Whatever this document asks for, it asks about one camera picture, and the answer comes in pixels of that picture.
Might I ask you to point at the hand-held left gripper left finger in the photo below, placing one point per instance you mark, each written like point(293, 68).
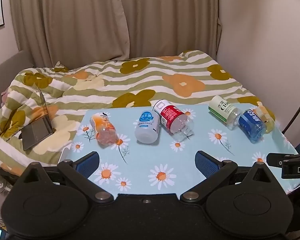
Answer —
point(88, 164)

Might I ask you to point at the pink cloth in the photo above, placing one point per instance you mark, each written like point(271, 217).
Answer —
point(3, 97)

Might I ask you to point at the green label plastic bottle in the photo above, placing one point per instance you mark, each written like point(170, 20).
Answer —
point(221, 111)

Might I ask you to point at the striped floral blanket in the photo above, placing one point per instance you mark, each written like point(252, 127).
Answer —
point(150, 80)

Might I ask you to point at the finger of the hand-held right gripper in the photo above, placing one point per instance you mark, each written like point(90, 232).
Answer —
point(273, 160)

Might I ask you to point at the white bottle with blue label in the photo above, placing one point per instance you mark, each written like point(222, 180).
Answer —
point(147, 127)

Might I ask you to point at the orange label plastic bottle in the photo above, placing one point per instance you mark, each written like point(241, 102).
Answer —
point(103, 130)

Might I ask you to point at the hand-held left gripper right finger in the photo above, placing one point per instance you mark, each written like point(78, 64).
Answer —
point(206, 164)

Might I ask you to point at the grey bed headboard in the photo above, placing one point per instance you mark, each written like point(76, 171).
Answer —
point(10, 65)

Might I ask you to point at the daisy print blue tablecloth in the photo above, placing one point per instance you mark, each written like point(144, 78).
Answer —
point(150, 160)

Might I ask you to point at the blue label plastic bottle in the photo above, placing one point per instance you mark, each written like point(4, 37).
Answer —
point(251, 126)

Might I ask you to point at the red label plastic bottle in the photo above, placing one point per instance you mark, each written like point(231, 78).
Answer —
point(171, 117)

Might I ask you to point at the grey laptop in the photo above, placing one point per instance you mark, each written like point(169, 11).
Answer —
point(36, 132)

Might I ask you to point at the beige curtain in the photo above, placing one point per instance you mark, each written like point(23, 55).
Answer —
point(90, 17)

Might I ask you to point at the yellow plastic bottle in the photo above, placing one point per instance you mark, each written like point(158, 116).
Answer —
point(267, 118)

